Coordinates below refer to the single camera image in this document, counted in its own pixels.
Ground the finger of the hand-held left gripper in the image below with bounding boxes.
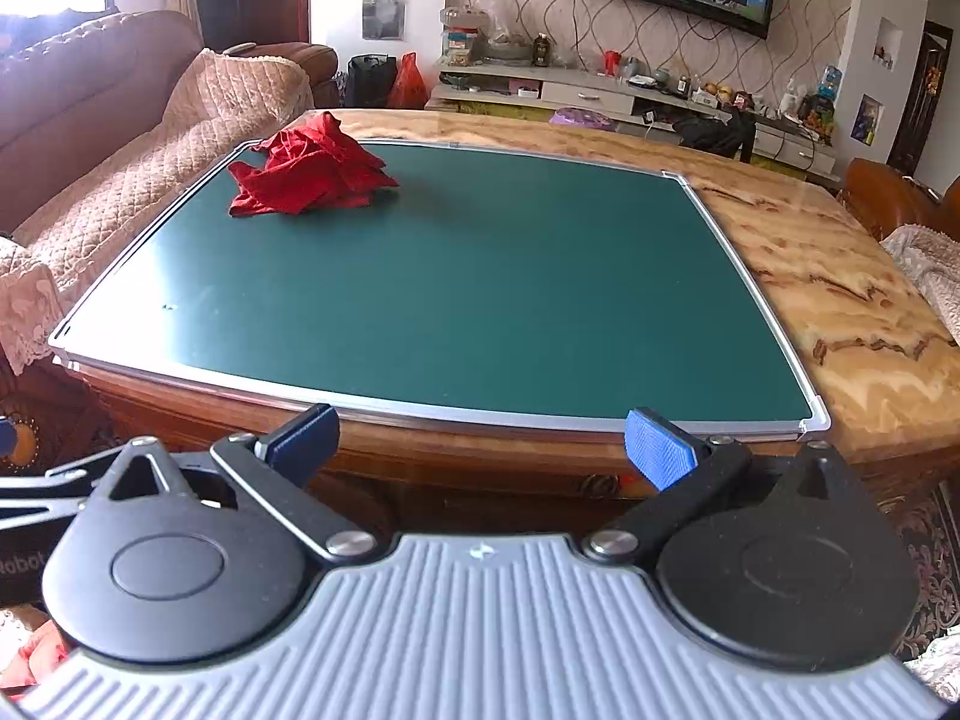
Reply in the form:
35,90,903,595
0,450,125,537

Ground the red sweater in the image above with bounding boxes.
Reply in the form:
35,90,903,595
227,111,401,220

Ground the colourful toy box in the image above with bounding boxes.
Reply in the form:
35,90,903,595
814,64,845,143

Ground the clear plastic container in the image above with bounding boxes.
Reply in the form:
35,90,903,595
441,6,488,67

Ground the red plastic bag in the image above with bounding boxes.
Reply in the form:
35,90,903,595
388,52,430,110

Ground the brown armchair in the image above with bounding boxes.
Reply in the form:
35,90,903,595
840,157,960,241

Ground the small wall poster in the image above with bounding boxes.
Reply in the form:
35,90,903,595
851,94,884,145

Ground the beige lace armchair cover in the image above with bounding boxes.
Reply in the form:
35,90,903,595
881,223,960,346

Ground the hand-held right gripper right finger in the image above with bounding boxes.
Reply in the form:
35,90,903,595
583,406,863,565

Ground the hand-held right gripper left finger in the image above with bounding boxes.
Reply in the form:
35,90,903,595
90,403,377,565

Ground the grey television cabinet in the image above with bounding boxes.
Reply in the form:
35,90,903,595
426,62,841,181

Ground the black bag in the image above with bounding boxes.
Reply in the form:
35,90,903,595
343,54,398,109

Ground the brown leather sofa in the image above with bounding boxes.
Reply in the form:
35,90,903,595
0,9,340,481

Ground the black backpack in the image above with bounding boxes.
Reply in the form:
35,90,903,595
671,111,757,162

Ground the grey wall picture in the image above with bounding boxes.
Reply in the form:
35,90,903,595
362,0,407,41

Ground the green board with metal frame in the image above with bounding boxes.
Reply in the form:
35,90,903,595
49,139,832,445

